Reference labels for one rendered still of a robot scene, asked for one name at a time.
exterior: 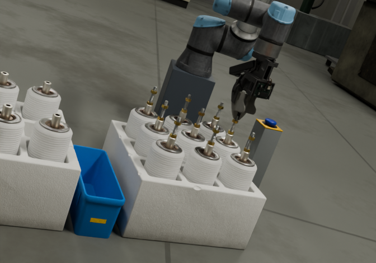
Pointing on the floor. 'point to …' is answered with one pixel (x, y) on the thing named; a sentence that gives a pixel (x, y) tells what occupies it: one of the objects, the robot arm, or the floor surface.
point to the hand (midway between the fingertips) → (236, 114)
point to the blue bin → (95, 195)
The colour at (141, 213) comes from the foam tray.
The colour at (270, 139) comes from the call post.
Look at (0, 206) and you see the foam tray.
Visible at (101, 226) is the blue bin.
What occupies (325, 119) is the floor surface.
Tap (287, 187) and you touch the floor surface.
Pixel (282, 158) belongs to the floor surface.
